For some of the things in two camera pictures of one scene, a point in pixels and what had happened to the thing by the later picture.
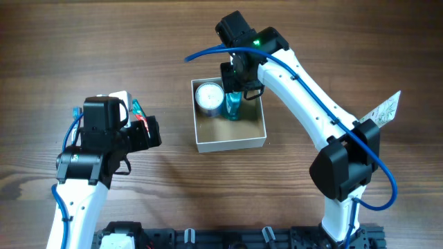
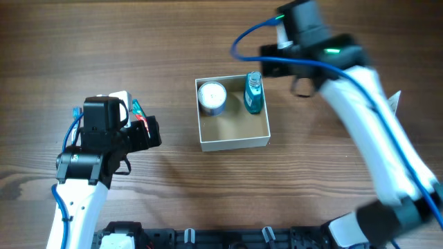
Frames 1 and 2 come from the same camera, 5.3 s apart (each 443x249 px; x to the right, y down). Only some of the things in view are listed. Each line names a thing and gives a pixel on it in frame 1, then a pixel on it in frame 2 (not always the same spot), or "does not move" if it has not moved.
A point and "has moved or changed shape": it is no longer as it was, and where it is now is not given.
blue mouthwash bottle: (233, 100) has moved or changed shape
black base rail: (362, 236) does not move
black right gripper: (228, 77) to (273, 61)
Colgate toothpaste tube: (139, 113) does not move
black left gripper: (145, 131) does not move
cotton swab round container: (209, 99) does not move
